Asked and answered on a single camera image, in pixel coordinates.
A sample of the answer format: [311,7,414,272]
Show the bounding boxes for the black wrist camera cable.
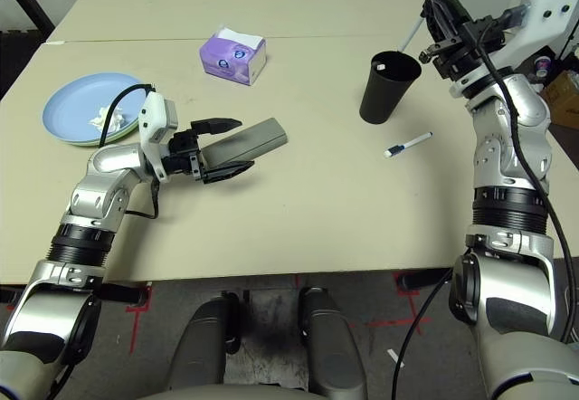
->
[98,83,160,221]
[391,14,579,400]

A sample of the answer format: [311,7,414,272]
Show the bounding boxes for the grey glasses case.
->
[198,118,290,171]

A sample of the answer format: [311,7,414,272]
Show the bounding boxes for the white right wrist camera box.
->
[495,0,579,69]

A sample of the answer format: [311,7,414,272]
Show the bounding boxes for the black cup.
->
[358,50,423,126]

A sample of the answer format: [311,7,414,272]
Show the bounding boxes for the white pen with black band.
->
[396,0,445,54]

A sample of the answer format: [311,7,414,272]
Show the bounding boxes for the black foam mats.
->
[0,28,47,100]

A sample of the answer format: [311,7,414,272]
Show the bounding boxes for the grey robot torso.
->
[144,384,349,400]

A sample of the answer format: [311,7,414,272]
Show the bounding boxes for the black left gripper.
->
[162,118,257,186]

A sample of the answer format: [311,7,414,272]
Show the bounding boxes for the white tissue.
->
[88,105,127,131]

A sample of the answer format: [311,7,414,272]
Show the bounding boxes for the blue plate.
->
[43,72,147,144]

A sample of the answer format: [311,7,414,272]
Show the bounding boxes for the grey robot right leg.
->
[298,286,368,400]

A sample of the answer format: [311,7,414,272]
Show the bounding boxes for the grey robot left leg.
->
[167,290,242,395]

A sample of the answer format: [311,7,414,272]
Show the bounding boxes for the black left wrist camera cable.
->
[98,83,160,221]

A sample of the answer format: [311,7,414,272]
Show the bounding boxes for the black table foot bar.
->
[0,281,151,307]
[397,267,467,290]

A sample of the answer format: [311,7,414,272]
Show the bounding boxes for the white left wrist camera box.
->
[138,91,181,180]

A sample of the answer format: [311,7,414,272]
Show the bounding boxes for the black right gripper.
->
[418,0,507,82]

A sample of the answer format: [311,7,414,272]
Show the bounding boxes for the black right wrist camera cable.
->
[391,14,579,400]

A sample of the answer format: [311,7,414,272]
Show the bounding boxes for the brown cardboard box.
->
[540,71,579,124]

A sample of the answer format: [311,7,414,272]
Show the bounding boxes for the white pen with blue band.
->
[384,131,434,160]

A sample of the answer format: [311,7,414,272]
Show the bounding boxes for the grey robot leg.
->
[167,290,242,395]
[298,286,368,400]

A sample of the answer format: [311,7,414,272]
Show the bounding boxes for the purple tissue pack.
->
[199,24,268,87]

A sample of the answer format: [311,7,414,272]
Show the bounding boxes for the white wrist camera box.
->
[495,0,579,69]
[138,91,181,180]

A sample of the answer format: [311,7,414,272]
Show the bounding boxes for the green plate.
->
[67,112,142,149]

